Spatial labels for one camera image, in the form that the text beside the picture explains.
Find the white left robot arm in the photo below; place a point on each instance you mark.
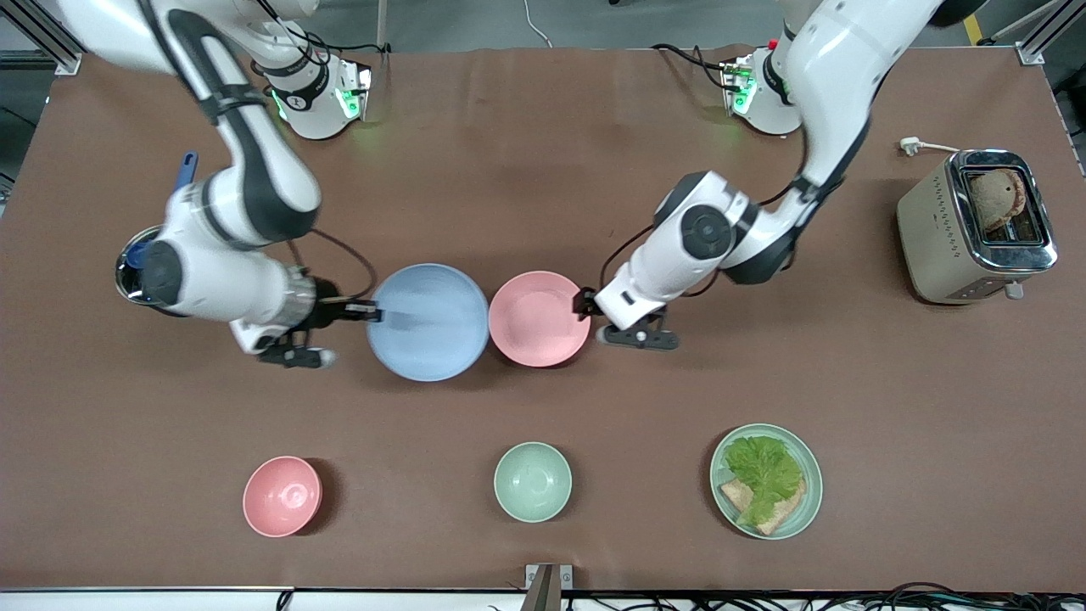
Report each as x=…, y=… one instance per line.
x=840, y=68

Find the beige chrome toaster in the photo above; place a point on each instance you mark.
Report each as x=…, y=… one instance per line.
x=933, y=246

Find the green lettuce leaf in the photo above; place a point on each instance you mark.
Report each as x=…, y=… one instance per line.
x=764, y=467

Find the brown bread slice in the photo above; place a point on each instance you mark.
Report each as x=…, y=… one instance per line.
x=733, y=494
x=782, y=514

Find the small deep green bowl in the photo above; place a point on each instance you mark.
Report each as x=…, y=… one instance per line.
x=533, y=481

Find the shallow blue bowl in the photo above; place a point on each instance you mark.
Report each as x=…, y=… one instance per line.
x=433, y=327

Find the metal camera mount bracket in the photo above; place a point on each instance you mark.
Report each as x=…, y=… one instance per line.
x=548, y=581

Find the brown table cover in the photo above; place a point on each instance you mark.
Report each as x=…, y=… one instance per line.
x=543, y=170

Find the shallow pink bowl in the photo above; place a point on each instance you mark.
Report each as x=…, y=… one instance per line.
x=540, y=318

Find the green plate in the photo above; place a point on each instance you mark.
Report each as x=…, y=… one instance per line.
x=814, y=492

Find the glass lid blue knob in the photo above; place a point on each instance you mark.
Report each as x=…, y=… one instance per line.
x=136, y=255

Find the white toaster power plug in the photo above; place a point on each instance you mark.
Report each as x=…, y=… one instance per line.
x=912, y=146

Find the toast slice in toaster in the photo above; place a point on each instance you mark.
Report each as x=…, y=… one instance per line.
x=997, y=199

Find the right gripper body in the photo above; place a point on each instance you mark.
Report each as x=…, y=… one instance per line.
x=330, y=311

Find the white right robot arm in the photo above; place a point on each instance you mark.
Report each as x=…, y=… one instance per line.
x=254, y=170

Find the small deep pink bowl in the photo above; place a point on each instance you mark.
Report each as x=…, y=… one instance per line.
x=282, y=496

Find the aluminium frame profile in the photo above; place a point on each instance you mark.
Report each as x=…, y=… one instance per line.
x=53, y=47
x=1031, y=53

